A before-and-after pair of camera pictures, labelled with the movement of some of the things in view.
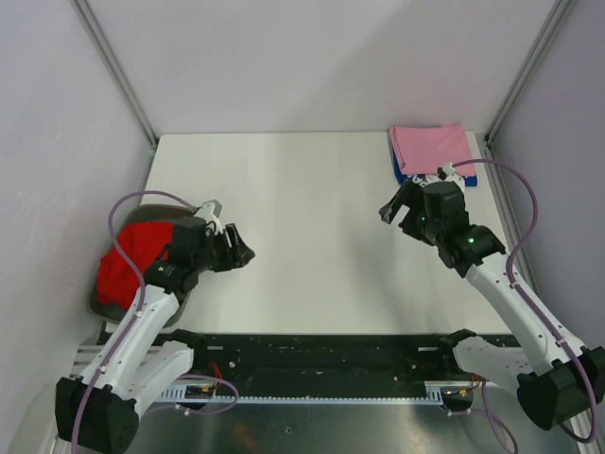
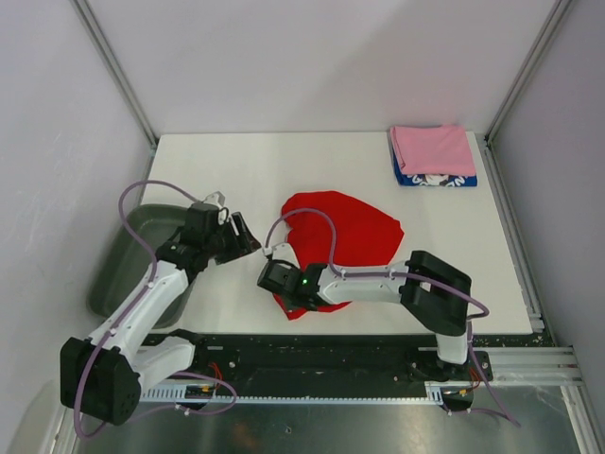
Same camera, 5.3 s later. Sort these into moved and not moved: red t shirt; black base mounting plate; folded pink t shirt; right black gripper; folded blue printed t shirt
Moved: red t shirt; right black gripper
Not moved: folded blue printed t shirt; black base mounting plate; folded pink t shirt
